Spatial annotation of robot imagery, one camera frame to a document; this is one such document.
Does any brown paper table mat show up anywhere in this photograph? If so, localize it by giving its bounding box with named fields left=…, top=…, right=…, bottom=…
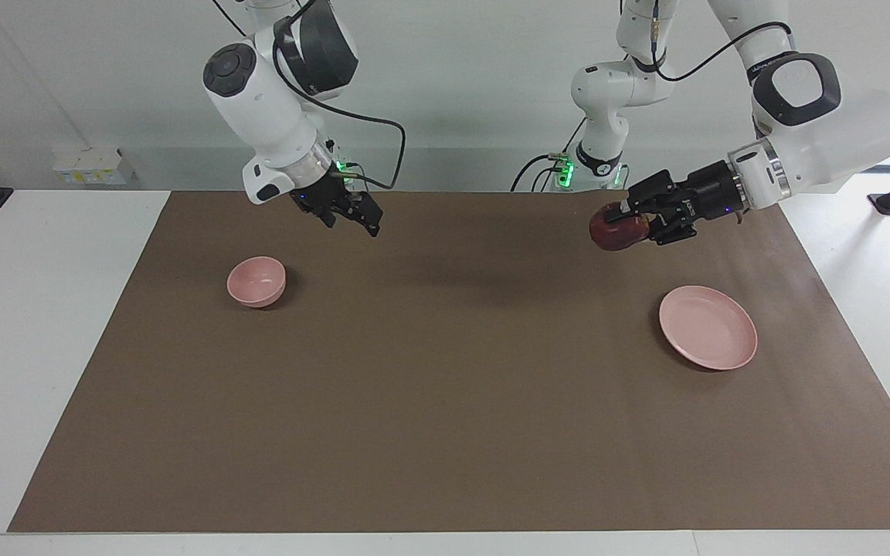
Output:
left=7, top=190, right=890, bottom=534

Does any dark red apple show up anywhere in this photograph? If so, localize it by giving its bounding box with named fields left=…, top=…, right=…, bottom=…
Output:
left=589, top=202, right=652, bottom=253

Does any white wall socket box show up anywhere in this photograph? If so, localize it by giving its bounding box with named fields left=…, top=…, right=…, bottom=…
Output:
left=51, top=146, right=138, bottom=187

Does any pink plate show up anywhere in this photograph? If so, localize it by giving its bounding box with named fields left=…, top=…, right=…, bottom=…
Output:
left=659, top=285, right=759, bottom=371

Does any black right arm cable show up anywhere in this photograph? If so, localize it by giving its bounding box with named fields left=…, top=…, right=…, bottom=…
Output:
left=271, top=12, right=408, bottom=192

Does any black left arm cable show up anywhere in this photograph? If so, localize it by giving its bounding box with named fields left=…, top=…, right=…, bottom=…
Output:
left=648, top=15, right=795, bottom=83

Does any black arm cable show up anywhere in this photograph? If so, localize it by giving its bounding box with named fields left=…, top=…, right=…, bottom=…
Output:
left=271, top=12, right=408, bottom=192
left=648, top=15, right=795, bottom=83

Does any pink bowl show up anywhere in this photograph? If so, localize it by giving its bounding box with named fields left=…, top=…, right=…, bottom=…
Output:
left=226, top=256, right=288, bottom=309

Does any black base cable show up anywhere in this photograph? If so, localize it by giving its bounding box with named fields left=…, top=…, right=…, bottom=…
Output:
left=510, top=116, right=589, bottom=192

